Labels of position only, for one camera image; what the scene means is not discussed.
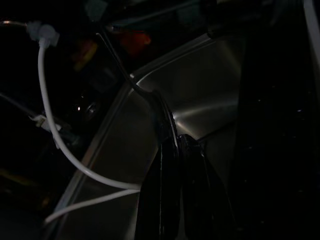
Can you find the round metal counter fitting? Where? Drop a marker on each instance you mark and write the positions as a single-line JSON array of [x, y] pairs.
[[90, 109]]

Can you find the orange pump soap bottle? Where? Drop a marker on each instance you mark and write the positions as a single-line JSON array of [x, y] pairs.
[[136, 41]]

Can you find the stainless steel sink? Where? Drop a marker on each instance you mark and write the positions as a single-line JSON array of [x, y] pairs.
[[200, 87]]

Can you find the yellow and red sponge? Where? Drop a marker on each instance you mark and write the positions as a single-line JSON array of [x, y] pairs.
[[85, 53]]

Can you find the metal spoon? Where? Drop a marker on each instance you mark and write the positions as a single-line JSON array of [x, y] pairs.
[[162, 117]]

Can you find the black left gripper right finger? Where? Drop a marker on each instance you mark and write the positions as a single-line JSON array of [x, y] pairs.
[[205, 200]]

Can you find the chrome gooseneck faucet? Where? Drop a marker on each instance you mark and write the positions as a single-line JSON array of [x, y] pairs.
[[43, 33]]

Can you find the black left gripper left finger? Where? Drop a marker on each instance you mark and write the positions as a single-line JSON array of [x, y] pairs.
[[160, 195]]

